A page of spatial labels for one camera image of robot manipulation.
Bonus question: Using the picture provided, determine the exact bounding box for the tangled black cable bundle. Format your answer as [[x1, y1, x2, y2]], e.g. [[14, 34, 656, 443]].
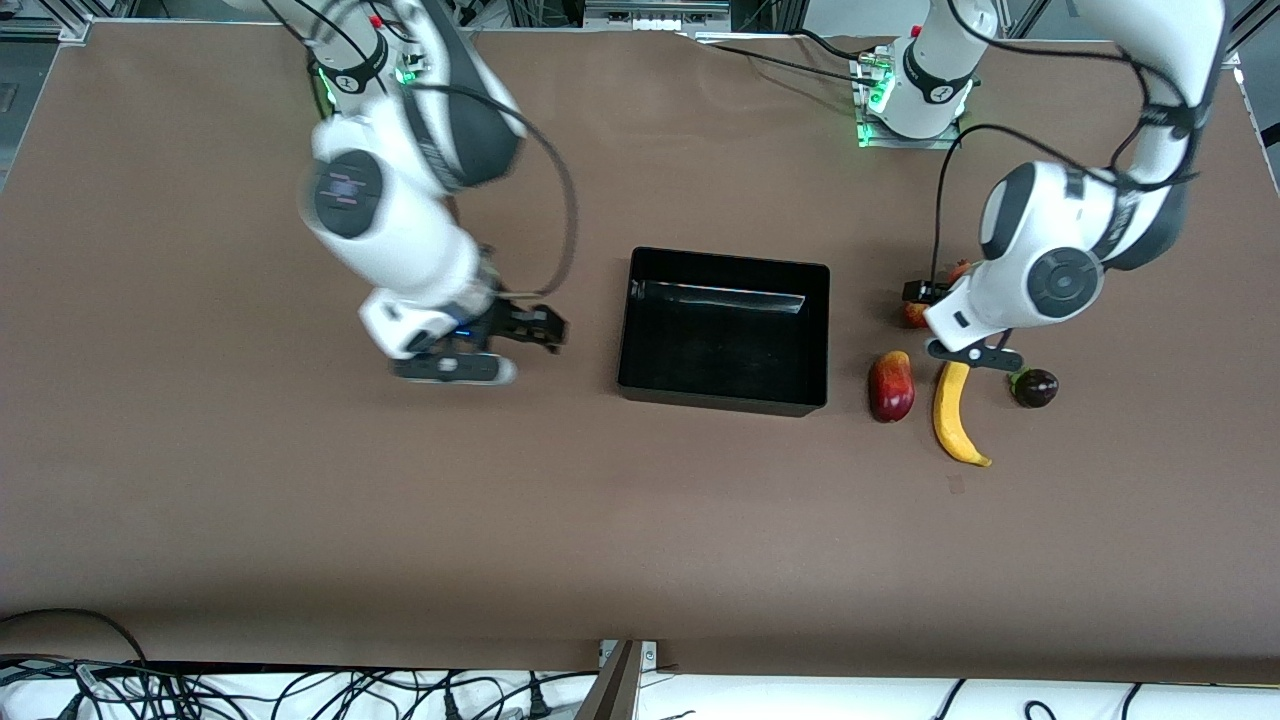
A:
[[0, 655, 566, 720]]

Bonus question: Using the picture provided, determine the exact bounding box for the black cable on table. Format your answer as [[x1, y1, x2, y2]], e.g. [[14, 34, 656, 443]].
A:
[[792, 28, 863, 59], [690, 36, 869, 79]]

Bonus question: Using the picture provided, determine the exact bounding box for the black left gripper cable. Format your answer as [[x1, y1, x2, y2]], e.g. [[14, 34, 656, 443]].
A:
[[933, 0, 1217, 287]]

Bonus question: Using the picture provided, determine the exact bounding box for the grey camera stand post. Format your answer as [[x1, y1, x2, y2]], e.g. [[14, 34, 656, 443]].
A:
[[575, 640, 646, 720]]

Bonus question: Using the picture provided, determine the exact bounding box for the white sheet under cables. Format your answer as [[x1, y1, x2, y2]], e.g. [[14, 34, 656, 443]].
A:
[[0, 662, 1280, 720]]

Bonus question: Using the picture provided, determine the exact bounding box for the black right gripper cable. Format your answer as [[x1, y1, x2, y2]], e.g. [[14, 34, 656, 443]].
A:
[[400, 82, 580, 299]]

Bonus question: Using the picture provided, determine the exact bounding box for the large table cover sheet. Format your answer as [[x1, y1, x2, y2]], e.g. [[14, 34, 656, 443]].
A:
[[0, 20, 1280, 686]]

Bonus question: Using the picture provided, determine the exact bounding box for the black arching cable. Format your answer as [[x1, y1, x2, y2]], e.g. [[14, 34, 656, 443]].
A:
[[0, 607, 151, 666]]

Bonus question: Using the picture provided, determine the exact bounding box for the dark purple eggplant green calyx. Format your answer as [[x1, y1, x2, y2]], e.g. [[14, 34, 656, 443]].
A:
[[1008, 368, 1060, 409]]

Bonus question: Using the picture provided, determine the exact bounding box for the black rectangular plastic box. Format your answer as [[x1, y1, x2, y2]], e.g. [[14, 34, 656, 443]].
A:
[[617, 246, 832, 419]]

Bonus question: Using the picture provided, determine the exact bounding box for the yellow banana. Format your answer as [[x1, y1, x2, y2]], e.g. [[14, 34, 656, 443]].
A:
[[933, 361, 994, 468]]

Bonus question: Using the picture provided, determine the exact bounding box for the red yellow mango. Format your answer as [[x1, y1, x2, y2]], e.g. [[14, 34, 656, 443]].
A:
[[868, 350, 916, 424]]

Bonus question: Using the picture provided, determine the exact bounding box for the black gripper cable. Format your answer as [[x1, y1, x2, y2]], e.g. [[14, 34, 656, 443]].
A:
[[933, 0, 1217, 287], [400, 82, 580, 299]]

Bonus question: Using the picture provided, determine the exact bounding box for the white power strip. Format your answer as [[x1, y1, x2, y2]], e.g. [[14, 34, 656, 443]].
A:
[[585, 0, 731, 32]]

